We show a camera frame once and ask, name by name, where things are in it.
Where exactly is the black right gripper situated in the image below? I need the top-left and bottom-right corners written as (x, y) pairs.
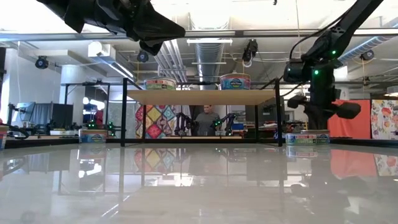
top-left (287, 58), bottom-right (362, 131)

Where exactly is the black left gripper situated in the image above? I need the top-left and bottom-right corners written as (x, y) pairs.
top-left (62, 0), bottom-right (187, 57)

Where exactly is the silver lid green label can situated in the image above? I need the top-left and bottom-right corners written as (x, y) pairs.
top-left (144, 77), bottom-right (177, 91)
top-left (285, 133), bottom-right (318, 146)

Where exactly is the orange cloth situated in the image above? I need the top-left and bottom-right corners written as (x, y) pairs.
top-left (326, 98), bottom-right (372, 140)

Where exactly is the floral print cloth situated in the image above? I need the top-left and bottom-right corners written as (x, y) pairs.
top-left (371, 98), bottom-right (398, 140)

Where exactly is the black metal stand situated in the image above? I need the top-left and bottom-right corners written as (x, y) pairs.
top-left (63, 81), bottom-right (111, 131)

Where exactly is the colourful patchwork quilt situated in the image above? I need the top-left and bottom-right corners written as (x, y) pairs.
top-left (134, 104), bottom-right (177, 140)

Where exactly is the person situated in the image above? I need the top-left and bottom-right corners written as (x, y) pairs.
top-left (194, 105), bottom-right (220, 137)

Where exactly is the black monitor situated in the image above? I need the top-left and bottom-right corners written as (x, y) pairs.
top-left (51, 103), bottom-right (75, 128)

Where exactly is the grey overhead beam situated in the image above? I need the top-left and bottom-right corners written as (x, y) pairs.
top-left (0, 28), bottom-right (398, 43)

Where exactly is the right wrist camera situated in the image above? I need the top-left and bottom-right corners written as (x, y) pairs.
top-left (283, 60), bottom-right (312, 83)

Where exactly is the black metal table frame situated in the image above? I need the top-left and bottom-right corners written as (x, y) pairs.
top-left (0, 136), bottom-right (398, 149)

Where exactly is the wooden shelf with black frame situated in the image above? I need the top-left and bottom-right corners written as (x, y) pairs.
top-left (120, 77), bottom-right (283, 147)

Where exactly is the white insulated ceiling duct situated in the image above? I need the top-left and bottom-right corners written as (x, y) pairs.
top-left (337, 35), bottom-right (389, 63)

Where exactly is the yellow hanging rope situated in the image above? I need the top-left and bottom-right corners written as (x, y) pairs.
top-left (294, 0), bottom-right (302, 55)

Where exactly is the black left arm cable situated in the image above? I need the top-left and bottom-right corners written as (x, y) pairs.
top-left (0, 123), bottom-right (31, 140)

